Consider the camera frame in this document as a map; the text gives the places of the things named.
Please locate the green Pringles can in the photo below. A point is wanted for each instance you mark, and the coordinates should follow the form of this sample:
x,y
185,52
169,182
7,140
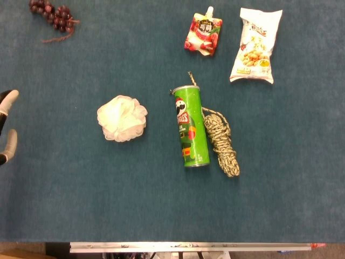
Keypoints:
x,y
190,126

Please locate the white mesh bath sponge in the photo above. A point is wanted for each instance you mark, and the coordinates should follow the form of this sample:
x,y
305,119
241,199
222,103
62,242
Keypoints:
x,y
121,118

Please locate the aluminium frame rail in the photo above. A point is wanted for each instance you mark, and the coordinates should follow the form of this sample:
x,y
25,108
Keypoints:
x,y
188,246

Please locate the white peanut snack bag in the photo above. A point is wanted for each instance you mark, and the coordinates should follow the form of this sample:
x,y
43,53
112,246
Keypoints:
x,y
254,46

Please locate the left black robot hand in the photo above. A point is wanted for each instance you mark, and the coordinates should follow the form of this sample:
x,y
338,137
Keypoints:
x,y
8,101

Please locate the red jelly drink pouch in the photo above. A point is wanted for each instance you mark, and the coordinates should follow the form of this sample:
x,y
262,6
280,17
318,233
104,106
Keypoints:
x,y
203,33

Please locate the dark red grape bunch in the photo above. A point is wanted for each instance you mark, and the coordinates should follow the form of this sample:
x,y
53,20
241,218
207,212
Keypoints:
x,y
55,16

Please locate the blue table cloth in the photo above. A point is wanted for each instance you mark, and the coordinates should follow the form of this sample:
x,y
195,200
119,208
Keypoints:
x,y
81,189

